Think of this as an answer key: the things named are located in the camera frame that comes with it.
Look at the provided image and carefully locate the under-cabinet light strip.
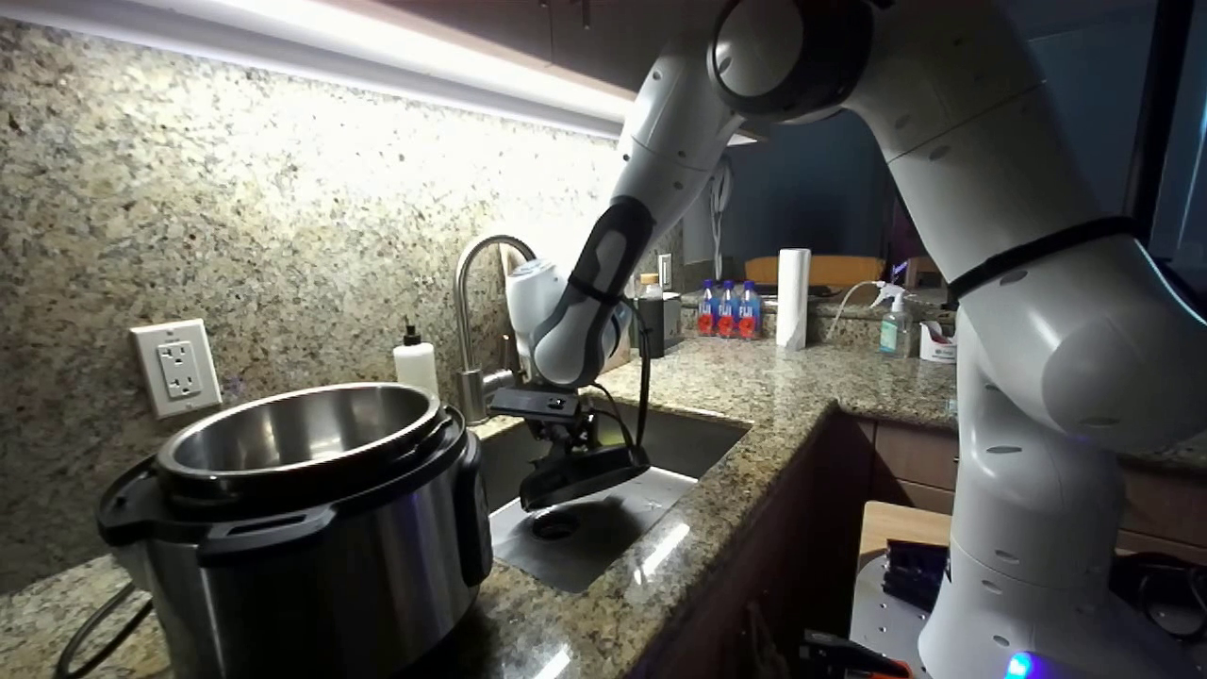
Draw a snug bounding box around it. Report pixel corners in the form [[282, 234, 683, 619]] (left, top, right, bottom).
[[0, 0, 639, 136]]

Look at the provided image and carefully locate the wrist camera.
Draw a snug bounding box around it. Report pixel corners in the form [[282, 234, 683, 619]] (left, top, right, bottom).
[[482, 382, 585, 428]]

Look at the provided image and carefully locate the black rice cooker lid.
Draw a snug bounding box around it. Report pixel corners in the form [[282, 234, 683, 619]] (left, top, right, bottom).
[[518, 444, 656, 517]]

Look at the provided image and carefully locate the cardboard box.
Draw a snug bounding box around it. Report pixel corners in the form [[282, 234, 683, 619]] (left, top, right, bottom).
[[855, 499, 958, 563]]

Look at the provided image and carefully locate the white wall outlet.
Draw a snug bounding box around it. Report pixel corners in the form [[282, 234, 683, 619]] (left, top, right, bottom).
[[127, 316, 226, 421]]

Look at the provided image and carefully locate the white paper towel roll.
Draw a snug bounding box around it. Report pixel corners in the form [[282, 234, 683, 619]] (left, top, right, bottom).
[[773, 246, 816, 355]]

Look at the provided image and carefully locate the dark soap dispenser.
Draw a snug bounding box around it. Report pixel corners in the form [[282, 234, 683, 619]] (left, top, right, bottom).
[[630, 287, 683, 362]]

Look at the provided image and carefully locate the black cooker power cord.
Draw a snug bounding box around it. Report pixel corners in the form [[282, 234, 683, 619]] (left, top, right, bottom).
[[48, 582, 158, 679]]

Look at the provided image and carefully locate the white soap bottle black cap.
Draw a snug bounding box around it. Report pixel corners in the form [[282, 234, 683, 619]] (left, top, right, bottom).
[[389, 319, 445, 409]]

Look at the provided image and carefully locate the stainless steel rice cooker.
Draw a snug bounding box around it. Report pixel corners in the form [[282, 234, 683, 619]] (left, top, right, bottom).
[[93, 376, 498, 679]]

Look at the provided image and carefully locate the brushed steel gooseneck faucet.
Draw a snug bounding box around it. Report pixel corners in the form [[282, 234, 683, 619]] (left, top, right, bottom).
[[448, 229, 543, 428]]

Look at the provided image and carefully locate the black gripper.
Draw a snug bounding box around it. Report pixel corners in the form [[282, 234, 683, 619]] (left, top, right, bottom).
[[526, 412, 622, 477]]

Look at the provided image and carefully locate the clear spray bottle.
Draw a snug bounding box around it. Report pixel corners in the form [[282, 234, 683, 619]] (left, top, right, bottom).
[[874, 277, 917, 362]]

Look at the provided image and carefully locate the stainless steel sink basin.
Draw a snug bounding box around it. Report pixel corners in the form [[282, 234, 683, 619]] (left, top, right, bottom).
[[472, 387, 753, 600]]

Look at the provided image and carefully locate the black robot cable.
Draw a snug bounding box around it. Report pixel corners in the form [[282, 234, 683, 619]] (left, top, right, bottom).
[[590, 355, 656, 477]]

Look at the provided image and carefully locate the white mug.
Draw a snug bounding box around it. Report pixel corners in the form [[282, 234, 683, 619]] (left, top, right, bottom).
[[917, 316, 961, 370]]

